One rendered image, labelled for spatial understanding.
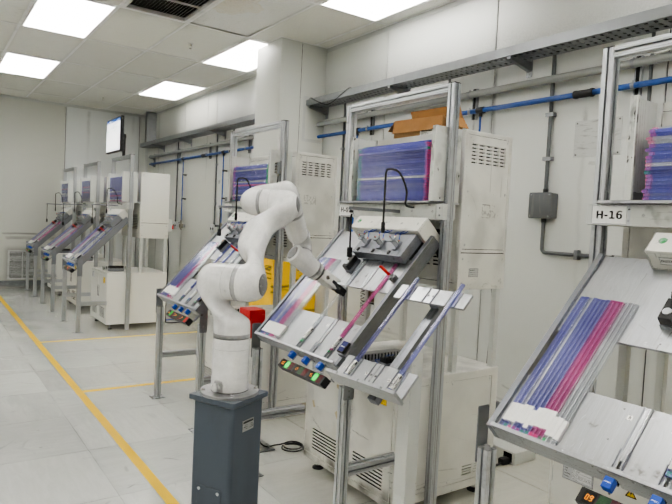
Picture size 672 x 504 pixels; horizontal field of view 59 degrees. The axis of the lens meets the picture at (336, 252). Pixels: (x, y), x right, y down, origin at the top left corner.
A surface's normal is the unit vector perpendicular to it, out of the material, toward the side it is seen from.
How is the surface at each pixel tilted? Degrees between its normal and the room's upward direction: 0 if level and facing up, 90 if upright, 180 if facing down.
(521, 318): 90
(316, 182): 90
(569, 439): 45
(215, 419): 90
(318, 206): 90
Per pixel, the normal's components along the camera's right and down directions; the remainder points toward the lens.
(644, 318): -0.54, -0.72
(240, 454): 0.87, 0.07
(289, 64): 0.57, 0.07
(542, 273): -0.81, -0.01
